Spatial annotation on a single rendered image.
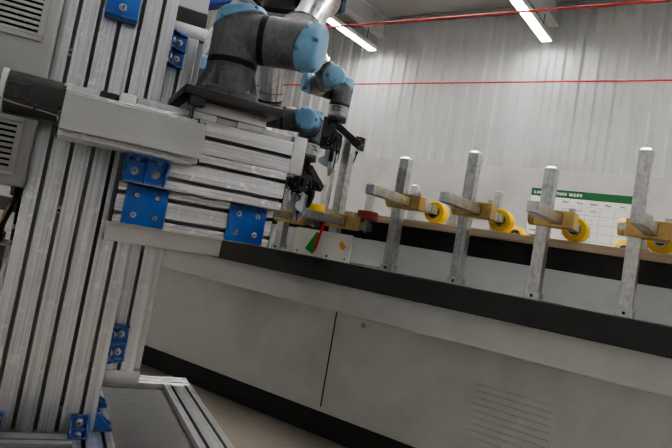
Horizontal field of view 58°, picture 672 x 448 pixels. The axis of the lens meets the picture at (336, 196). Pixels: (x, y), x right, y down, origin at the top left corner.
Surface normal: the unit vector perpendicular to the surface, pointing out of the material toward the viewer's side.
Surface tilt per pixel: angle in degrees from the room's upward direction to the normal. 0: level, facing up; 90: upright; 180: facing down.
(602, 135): 90
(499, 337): 90
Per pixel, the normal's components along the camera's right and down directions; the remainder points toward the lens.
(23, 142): 0.42, 0.00
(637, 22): -0.56, -0.16
